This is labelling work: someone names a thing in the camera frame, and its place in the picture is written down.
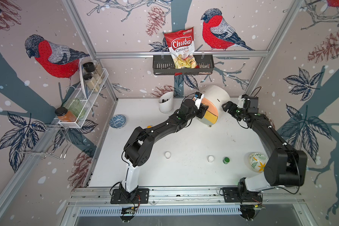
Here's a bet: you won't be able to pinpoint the yellow drawer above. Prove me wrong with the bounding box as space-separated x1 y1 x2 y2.
204 111 218 125

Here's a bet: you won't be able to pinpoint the pink top drawer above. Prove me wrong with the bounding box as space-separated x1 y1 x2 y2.
202 98 218 117

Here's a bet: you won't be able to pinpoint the round white drawer cabinet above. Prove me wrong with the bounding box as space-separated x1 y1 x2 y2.
199 85 230 127

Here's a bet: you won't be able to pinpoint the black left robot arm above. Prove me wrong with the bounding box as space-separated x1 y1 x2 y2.
120 98 209 197

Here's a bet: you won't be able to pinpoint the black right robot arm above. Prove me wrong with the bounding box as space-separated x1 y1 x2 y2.
222 101 308 193

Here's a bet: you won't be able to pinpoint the grey bottom drawer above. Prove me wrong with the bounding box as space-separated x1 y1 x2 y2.
197 117 213 127

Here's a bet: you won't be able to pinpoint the green paint can right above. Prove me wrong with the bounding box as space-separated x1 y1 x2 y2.
223 157 230 164

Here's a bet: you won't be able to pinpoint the white utensil holder cup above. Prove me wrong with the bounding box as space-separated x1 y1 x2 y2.
159 91 174 114

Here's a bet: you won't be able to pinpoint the floral patterned plate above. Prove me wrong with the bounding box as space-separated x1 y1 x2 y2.
249 153 268 173

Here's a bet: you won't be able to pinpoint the red Chuba chips bag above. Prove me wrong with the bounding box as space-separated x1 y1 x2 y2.
164 27 197 69

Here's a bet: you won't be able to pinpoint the blue patterned bowl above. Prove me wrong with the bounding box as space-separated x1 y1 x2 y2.
109 115 127 129

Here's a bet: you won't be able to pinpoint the black lid spice jar lower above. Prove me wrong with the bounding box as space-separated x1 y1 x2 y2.
83 73 99 92

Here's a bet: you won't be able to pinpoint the black lid spice jar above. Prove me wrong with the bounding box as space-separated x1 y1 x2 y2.
83 62 103 84
83 73 99 92

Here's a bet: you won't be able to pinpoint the black lid spice jar upper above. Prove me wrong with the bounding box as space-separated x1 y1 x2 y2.
83 62 103 84

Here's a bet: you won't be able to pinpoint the green glass cup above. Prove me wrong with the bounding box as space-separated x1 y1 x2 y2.
63 98 86 119

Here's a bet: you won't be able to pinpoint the orange sauce jar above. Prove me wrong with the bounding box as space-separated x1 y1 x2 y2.
55 107 77 122

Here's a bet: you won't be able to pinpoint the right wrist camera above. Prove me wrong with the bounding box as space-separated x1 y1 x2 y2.
237 94 259 114

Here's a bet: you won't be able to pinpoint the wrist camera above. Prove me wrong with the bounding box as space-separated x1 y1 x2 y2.
237 94 259 114
193 92 204 109

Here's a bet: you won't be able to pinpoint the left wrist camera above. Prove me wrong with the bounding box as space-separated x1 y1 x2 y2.
193 92 204 109

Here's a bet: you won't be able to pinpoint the black wire wall basket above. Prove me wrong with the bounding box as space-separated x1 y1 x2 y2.
153 55 214 75

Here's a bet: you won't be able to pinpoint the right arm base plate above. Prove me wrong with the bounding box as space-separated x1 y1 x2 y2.
219 187 263 203

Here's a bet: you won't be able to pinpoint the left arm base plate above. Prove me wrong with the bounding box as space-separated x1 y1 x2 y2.
110 188 149 204

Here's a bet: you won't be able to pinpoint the white wire wall shelf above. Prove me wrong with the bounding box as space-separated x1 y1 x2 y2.
59 65 109 129

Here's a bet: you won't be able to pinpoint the metal wire hook rack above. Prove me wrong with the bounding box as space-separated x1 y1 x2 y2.
15 125 72 160

